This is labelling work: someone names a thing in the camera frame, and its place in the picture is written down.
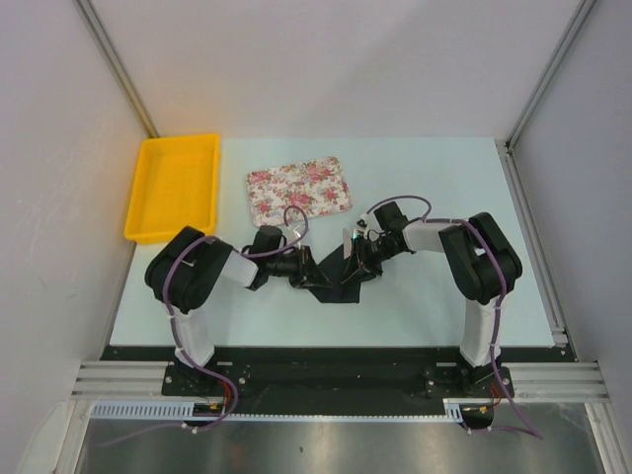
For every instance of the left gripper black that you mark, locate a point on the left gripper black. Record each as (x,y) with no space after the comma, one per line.
(307,273)

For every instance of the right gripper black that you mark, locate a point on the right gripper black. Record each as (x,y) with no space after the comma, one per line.
(361,264)

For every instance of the silver table knife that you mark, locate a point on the silver table knife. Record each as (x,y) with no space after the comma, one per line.
(348,243)

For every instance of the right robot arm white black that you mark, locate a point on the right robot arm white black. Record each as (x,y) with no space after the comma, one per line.
(483,264)

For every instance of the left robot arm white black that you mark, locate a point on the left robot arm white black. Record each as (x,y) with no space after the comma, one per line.
(184,274)

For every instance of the floral pattern tray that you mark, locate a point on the floral pattern tray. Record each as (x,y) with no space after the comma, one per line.
(318,187)

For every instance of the yellow plastic bin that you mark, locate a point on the yellow plastic bin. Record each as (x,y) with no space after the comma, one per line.
(175,184)

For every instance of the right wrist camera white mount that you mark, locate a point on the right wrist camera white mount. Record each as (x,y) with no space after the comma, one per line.
(363,225)

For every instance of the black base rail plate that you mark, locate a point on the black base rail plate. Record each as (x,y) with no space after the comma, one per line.
(375,380)

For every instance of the white slotted cable duct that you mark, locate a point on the white slotted cable duct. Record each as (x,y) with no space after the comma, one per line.
(191,411)

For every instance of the left aluminium frame post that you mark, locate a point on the left aluminium frame post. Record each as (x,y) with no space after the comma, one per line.
(107,49)

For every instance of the aluminium frame post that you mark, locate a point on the aluminium frame post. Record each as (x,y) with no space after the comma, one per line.
(107,49)
(552,68)

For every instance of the right aluminium frame post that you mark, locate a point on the right aluminium frame post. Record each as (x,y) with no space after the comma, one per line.
(552,68)

